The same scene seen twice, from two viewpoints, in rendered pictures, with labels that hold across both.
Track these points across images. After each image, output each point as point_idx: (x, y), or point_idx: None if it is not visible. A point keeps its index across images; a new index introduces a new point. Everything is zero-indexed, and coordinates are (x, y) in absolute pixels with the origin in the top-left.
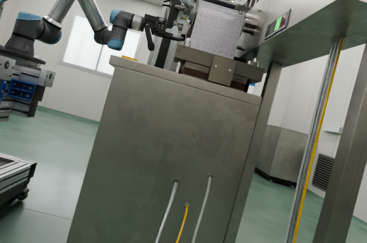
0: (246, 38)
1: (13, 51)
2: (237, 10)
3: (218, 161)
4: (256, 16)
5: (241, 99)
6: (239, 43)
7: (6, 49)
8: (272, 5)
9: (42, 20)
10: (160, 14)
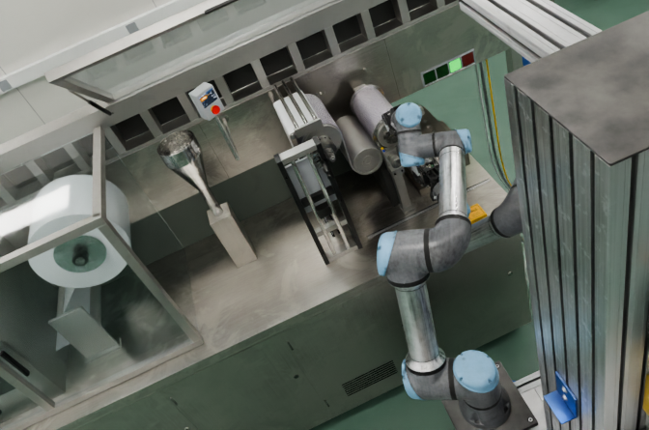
0: (331, 109)
1: (513, 383)
2: (155, 103)
3: None
4: (349, 77)
5: None
6: None
7: (520, 393)
8: (407, 56)
9: (450, 361)
10: (127, 249)
